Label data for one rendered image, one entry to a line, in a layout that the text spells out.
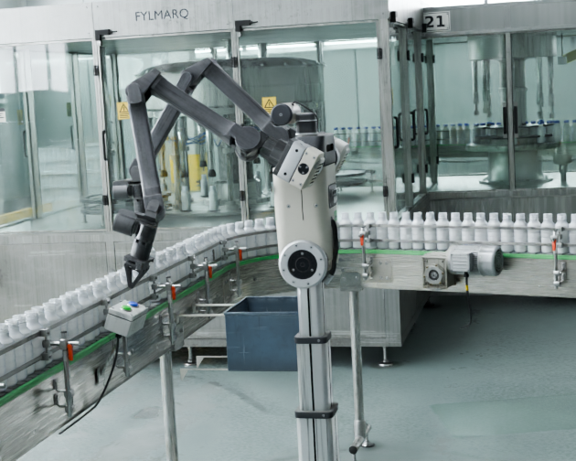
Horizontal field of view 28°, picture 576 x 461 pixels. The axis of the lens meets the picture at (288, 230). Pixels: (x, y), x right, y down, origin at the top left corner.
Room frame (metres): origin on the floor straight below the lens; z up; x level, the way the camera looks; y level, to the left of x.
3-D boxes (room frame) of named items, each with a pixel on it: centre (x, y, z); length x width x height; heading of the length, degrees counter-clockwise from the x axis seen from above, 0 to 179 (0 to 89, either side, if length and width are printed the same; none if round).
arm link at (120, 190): (4.10, 0.56, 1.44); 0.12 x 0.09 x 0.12; 77
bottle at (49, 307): (3.29, 0.71, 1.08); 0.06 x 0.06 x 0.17
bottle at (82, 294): (3.52, 0.65, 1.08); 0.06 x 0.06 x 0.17
